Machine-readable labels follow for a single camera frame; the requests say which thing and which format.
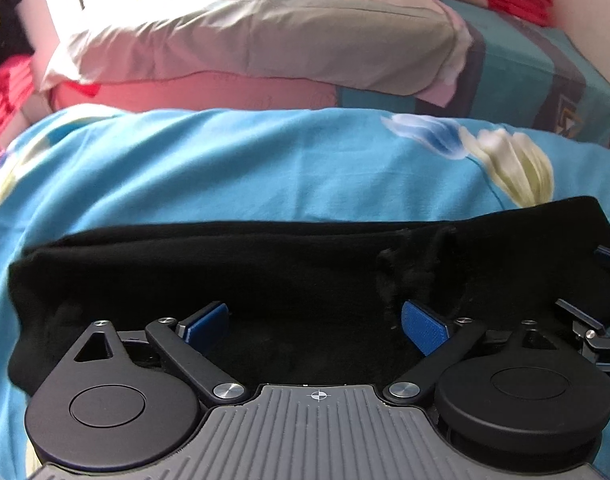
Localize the teal grey striped pillow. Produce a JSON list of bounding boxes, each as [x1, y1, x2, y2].
[[336, 0, 610, 146]]

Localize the blue floral bed sheet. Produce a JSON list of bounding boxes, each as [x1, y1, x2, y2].
[[0, 103, 610, 480]]

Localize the black pants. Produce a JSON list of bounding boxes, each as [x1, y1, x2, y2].
[[8, 197, 610, 393]]

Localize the pink red clothes pile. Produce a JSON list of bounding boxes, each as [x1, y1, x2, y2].
[[0, 55, 35, 136]]

